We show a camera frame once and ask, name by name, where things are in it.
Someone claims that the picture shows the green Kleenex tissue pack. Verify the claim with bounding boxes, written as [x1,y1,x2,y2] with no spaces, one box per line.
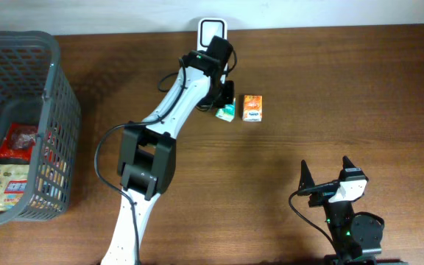
[216,99,236,122]

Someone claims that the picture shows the orange juice carton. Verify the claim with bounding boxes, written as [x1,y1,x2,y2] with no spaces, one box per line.
[242,95,263,122]

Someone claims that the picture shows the red snack bag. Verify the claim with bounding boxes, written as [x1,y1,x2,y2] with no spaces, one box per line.
[0,123,38,161]

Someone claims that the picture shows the yellow wet wipes pack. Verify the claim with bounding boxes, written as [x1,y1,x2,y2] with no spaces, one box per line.
[0,164,29,212]

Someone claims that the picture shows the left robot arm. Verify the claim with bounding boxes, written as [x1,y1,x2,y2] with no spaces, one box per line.
[100,36,236,265]

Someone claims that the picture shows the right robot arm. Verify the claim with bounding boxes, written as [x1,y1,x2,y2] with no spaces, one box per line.
[297,156,384,264]

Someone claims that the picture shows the white barcode scanner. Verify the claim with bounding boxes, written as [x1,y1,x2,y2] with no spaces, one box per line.
[197,18,228,51]

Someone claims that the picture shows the grey plastic mesh basket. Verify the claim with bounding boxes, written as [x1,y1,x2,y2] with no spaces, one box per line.
[0,31,82,225]

